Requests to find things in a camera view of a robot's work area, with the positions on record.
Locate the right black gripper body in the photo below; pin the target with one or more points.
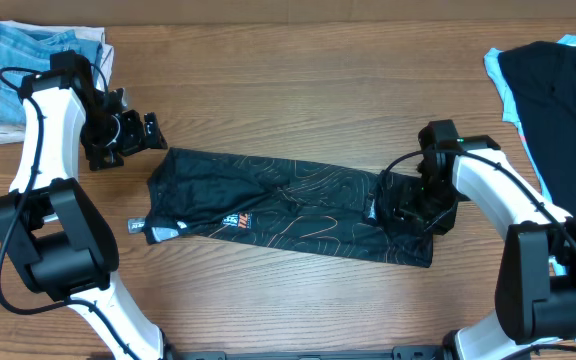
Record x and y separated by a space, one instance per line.
435 205

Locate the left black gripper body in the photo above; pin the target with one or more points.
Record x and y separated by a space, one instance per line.
107 136

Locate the black cycling jersey orange lines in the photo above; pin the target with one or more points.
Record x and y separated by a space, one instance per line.
283 204

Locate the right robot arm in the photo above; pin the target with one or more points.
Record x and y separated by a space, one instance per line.
535 296

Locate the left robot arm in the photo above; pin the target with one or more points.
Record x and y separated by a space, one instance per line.
56 239

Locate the folded blue jeans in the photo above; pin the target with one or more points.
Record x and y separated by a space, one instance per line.
3 75

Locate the folded white cloth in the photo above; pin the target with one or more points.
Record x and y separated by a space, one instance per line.
10 133

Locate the light blue t-shirt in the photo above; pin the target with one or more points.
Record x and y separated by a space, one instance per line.
510 100

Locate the plain black t-shirt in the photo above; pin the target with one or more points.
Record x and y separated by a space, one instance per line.
568 125

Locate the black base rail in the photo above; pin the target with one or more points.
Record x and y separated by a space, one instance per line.
308 355

